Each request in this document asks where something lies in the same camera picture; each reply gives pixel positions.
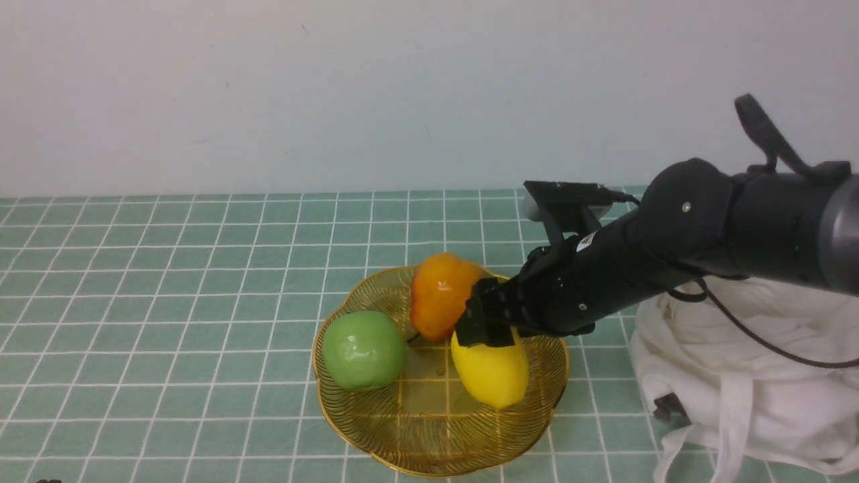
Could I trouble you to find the yellow lemon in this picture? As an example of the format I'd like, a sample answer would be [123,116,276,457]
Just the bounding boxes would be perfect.
[450,329,529,410]

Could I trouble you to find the white cloth bag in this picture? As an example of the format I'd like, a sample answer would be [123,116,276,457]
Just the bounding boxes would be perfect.
[631,277,858,482]

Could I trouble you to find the gold wire fruit basket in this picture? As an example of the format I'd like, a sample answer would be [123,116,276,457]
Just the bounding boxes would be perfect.
[313,266,570,478]

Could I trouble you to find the black cable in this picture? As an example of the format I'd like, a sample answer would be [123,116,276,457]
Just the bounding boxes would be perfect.
[666,275,859,370]

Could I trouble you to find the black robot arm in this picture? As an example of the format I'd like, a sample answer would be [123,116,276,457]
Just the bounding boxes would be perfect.
[455,159,858,347]

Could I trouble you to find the green apple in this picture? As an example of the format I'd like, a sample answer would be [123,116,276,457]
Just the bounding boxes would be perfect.
[322,310,406,392]

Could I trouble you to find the orange pear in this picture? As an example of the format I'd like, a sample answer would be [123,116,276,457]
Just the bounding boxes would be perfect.
[410,252,486,342]

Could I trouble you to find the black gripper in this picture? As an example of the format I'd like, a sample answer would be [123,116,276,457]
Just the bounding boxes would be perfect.
[455,213,695,348]

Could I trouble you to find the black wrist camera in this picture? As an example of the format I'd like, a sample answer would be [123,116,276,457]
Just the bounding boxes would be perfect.
[522,180,640,246]

